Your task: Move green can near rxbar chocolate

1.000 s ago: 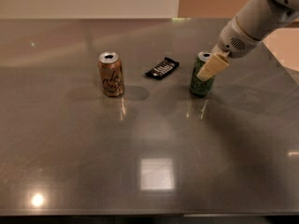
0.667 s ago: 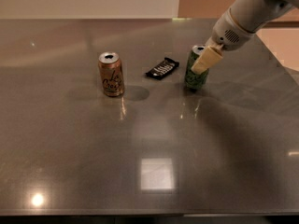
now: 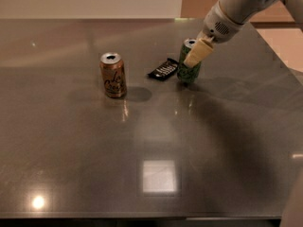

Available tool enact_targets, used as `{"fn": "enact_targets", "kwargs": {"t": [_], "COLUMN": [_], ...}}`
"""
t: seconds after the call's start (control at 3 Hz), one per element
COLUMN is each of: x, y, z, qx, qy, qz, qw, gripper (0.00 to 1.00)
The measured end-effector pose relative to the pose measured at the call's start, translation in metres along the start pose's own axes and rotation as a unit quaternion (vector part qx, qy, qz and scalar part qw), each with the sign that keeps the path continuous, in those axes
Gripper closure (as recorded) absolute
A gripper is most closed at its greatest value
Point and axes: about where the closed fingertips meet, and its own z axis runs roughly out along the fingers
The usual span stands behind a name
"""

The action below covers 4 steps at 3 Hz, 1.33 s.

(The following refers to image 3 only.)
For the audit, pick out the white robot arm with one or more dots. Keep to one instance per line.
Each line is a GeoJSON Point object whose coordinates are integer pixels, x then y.
{"type": "Point", "coordinates": [241, 11]}

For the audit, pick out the orange LaCroix can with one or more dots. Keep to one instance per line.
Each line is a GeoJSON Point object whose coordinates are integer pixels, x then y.
{"type": "Point", "coordinates": [113, 75]}

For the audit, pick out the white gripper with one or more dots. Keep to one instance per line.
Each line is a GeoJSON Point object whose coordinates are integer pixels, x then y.
{"type": "Point", "coordinates": [218, 27]}

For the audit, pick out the green LaCroix can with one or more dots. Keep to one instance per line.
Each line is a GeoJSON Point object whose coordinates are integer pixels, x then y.
{"type": "Point", "coordinates": [184, 73]}

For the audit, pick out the black chocolate bar wrapper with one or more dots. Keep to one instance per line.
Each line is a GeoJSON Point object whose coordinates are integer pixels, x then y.
{"type": "Point", "coordinates": [164, 71]}

